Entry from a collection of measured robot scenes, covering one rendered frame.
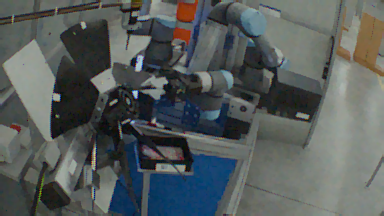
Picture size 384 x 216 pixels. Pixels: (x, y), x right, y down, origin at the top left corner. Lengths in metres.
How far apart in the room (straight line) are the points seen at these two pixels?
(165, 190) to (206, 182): 0.23
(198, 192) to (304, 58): 1.70
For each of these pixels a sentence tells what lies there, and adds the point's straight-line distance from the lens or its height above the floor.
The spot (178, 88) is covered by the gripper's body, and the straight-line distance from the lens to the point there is 1.29.
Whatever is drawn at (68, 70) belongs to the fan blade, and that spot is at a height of 1.39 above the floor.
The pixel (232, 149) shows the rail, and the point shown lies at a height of 0.83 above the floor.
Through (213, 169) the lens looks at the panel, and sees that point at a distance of 1.78.
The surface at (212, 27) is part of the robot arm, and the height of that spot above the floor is 1.36.
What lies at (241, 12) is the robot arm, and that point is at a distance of 1.39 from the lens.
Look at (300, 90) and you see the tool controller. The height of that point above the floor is 1.22.
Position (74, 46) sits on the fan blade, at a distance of 1.16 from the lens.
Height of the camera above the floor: 1.77
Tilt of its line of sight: 29 degrees down
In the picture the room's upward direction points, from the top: 12 degrees clockwise
